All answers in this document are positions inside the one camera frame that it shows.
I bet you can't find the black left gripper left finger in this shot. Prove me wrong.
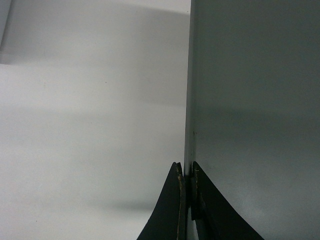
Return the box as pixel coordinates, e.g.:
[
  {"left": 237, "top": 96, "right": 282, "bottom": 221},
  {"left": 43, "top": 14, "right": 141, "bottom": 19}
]
[{"left": 138, "top": 162, "right": 187, "bottom": 240}]

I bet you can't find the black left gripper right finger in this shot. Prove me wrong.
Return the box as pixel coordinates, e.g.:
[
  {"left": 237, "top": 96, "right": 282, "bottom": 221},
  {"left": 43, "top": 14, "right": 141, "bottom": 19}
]
[{"left": 190, "top": 161, "right": 263, "bottom": 240}]

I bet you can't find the grey rectangular serving tray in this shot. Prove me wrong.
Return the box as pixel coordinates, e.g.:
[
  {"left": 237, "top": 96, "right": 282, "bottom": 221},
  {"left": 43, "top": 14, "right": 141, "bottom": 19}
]
[{"left": 184, "top": 0, "right": 320, "bottom": 240}]

